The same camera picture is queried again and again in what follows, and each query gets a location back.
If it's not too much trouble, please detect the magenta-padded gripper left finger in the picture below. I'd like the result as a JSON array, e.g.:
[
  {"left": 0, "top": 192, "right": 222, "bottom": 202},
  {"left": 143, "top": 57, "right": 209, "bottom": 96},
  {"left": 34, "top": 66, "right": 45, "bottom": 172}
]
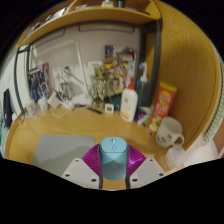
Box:
[{"left": 61, "top": 143, "right": 104, "bottom": 190}]

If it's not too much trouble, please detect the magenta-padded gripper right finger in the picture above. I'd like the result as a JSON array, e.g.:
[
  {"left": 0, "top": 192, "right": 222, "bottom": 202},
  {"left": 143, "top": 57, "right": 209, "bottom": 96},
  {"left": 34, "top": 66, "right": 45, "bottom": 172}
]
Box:
[{"left": 124, "top": 143, "right": 167, "bottom": 190}]

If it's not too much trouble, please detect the light blue computer mouse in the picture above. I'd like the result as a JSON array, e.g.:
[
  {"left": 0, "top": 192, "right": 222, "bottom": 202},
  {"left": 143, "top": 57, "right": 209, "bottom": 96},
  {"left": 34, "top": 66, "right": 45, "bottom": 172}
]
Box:
[{"left": 98, "top": 136, "right": 130, "bottom": 182}]

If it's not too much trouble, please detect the grey mouse pad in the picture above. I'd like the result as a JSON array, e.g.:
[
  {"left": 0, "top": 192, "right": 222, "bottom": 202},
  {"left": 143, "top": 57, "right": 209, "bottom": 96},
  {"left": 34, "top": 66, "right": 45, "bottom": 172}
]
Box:
[{"left": 32, "top": 134, "right": 96, "bottom": 177}]

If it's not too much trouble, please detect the clear plastic container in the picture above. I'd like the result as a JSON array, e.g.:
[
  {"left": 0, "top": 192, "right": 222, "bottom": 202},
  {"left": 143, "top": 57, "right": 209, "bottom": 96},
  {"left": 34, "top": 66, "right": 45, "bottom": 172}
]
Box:
[{"left": 164, "top": 145, "right": 188, "bottom": 170}]

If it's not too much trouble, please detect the white printed mug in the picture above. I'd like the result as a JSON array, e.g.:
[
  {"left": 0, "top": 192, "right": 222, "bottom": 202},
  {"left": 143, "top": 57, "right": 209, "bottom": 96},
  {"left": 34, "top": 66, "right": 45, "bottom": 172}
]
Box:
[{"left": 155, "top": 116, "right": 185, "bottom": 148}]

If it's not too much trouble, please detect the red chip can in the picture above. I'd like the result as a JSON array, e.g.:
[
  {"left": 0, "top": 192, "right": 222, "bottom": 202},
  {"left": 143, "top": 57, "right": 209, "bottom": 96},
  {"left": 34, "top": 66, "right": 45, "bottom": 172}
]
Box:
[{"left": 147, "top": 81, "right": 178, "bottom": 134}]

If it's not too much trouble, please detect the white lotion bottle red pump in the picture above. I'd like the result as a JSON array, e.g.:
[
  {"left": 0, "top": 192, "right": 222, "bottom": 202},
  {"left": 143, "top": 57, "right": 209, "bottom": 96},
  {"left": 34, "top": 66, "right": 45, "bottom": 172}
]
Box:
[{"left": 119, "top": 77, "right": 139, "bottom": 123}]

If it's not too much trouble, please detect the small white desk clock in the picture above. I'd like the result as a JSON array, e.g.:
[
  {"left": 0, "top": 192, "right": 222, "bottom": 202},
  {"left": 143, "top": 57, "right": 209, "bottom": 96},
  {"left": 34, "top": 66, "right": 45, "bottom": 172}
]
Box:
[{"left": 104, "top": 102, "right": 115, "bottom": 114}]

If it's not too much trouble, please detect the white power adapter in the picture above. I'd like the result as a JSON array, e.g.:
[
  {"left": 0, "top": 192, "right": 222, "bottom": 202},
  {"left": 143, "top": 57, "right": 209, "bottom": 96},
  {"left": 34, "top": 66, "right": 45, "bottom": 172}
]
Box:
[{"left": 47, "top": 92, "right": 61, "bottom": 108}]

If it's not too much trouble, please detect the clear glass cup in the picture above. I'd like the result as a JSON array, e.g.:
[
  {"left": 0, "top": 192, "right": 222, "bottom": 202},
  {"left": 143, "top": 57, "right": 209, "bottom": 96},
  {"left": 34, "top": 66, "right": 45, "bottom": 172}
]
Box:
[{"left": 25, "top": 99, "right": 37, "bottom": 116}]

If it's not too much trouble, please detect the metal cup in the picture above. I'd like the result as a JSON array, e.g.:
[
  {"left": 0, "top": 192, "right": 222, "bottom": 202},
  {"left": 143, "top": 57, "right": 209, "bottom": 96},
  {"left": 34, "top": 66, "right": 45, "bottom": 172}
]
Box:
[{"left": 61, "top": 83, "right": 73, "bottom": 99}]

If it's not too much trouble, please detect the brown tree figure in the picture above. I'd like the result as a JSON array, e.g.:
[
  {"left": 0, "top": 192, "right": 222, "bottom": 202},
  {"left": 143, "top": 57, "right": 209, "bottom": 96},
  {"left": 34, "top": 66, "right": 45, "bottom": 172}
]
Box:
[{"left": 93, "top": 64, "right": 113, "bottom": 108}]

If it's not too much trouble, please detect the black bag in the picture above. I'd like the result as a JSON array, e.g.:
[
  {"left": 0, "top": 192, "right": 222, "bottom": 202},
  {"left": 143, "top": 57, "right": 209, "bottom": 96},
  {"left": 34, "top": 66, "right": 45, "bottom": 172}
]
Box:
[{"left": 2, "top": 88, "right": 14, "bottom": 128}]

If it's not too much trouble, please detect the blue robot model box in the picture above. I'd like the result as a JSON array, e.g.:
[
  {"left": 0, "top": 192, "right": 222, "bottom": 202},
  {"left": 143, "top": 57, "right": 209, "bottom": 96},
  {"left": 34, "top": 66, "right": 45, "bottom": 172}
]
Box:
[{"left": 27, "top": 62, "right": 53, "bottom": 101}]

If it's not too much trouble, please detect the white desk lamp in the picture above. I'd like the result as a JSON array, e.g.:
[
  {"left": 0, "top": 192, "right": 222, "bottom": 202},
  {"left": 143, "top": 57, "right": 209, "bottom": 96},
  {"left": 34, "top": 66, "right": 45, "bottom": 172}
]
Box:
[{"left": 29, "top": 39, "right": 93, "bottom": 106}]

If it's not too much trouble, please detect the colourful picture box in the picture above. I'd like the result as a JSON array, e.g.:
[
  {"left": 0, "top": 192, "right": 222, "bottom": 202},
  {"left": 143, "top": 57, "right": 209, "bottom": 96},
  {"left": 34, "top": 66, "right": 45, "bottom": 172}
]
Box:
[{"left": 104, "top": 45, "right": 136, "bottom": 94}]

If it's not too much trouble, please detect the wooden shelf unit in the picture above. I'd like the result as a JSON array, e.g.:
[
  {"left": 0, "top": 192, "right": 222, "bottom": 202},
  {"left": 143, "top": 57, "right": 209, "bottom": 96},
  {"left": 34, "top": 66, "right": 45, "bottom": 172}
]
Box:
[{"left": 16, "top": 0, "right": 162, "bottom": 48}]

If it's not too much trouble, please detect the dark grey metal frame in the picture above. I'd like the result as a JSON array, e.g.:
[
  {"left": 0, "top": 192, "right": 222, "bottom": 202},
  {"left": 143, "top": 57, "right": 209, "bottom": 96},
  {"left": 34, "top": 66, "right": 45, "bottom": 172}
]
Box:
[{"left": 13, "top": 19, "right": 163, "bottom": 116}]

